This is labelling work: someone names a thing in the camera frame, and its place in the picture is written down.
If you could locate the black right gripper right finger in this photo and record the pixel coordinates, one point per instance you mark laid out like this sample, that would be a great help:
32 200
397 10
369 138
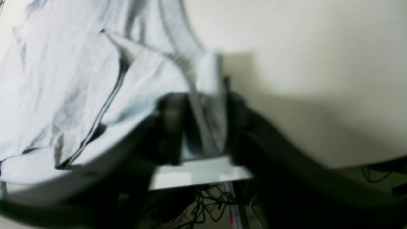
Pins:
296 192

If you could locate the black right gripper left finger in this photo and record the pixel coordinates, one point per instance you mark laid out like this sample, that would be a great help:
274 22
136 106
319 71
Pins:
111 189

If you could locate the grey T-shirt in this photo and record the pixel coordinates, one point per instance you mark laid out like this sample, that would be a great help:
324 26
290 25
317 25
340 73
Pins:
79 75

